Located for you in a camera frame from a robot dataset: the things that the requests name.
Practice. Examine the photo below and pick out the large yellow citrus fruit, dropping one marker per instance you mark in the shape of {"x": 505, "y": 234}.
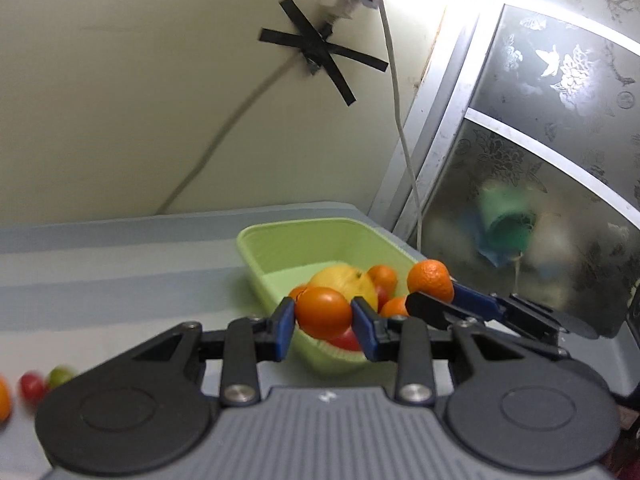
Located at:
{"x": 349, "y": 281}

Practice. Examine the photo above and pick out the frosted glass door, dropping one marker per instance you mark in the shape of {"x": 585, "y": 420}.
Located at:
{"x": 520, "y": 168}

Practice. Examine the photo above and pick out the green tomato back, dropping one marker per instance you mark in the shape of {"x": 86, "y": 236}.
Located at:
{"x": 59, "y": 376}

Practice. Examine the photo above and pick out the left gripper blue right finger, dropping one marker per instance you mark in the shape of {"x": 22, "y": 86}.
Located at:
{"x": 403, "y": 341}

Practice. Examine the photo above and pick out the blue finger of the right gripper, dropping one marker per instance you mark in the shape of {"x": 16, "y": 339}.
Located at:
{"x": 435, "y": 312}
{"x": 480, "y": 304}

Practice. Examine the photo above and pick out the small orange tangerine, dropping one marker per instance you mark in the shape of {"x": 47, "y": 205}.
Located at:
{"x": 322, "y": 313}

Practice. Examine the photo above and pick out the red cherry tomato back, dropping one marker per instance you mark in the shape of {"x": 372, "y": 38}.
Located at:
{"x": 33, "y": 388}

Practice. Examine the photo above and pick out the black tape cross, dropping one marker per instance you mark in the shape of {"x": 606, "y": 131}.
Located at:
{"x": 314, "y": 44}

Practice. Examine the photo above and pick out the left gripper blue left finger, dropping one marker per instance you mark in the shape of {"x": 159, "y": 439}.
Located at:
{"x": 248, "y": 342}

